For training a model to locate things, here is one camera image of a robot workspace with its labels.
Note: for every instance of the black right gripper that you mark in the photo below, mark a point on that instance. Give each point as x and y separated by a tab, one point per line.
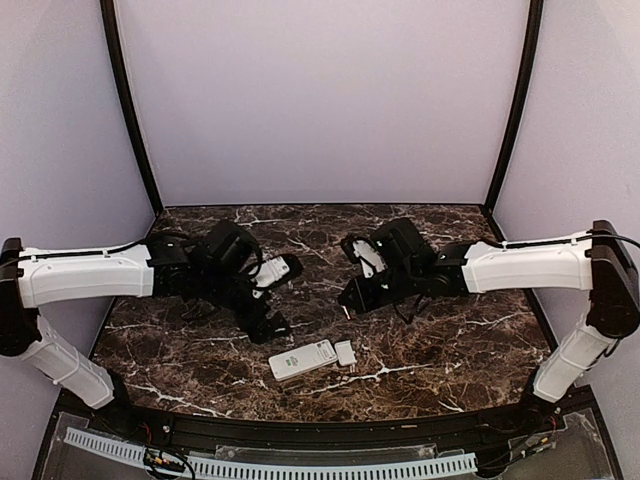
364	302

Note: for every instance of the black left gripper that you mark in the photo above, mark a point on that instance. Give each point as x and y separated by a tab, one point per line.
263	332

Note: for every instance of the white remote control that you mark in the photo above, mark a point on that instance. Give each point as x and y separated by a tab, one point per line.
301	360

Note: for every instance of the white battery cover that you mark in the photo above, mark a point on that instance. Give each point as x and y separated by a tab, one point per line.
345	353

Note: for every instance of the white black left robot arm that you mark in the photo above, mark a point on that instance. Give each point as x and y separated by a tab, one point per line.
225	268

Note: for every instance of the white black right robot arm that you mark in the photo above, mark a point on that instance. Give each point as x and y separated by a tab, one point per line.
398	263

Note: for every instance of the black front table rail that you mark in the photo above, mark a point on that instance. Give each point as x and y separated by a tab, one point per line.
485	430

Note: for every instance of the white slotted cable duct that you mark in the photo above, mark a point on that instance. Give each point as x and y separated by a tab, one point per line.
229	462

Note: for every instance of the black right corner post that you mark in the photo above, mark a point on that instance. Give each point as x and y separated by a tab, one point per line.
516	111

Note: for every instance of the black corner post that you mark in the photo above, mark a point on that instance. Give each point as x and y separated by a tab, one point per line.
126	101
516	111

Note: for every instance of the black left corner post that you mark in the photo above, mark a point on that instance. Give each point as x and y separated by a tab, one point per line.
126	101

